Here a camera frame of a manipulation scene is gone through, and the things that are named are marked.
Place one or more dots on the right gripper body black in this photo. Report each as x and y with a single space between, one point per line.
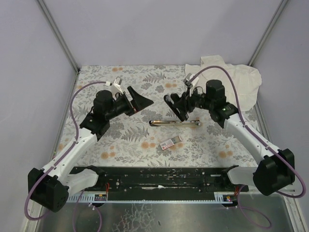
182 106

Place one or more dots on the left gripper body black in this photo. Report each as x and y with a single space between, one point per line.
130 104

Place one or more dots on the silver stapler magazine rail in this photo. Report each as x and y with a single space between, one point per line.
175 123

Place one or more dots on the red white staple box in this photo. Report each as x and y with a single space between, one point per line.
170 142

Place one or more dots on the black stapler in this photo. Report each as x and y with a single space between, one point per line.
168 100

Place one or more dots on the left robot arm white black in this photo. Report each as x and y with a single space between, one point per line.
52 185

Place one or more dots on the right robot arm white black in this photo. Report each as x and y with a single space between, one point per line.
274 165

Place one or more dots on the cream white cloth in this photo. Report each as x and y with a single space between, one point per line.
246 79

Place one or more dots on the aluminium extrusion crossbar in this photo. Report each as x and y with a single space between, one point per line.
289 188

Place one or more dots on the left aluminium frame post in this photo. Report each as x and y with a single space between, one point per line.
58 35

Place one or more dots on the aluminium frame post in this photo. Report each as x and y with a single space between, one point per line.
268 31
58 35

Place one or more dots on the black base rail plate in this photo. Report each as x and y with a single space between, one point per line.
163 185

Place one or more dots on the white slotted cable duct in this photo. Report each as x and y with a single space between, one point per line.
88 197

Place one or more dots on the right aluminium frame post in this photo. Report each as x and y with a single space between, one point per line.
268 31

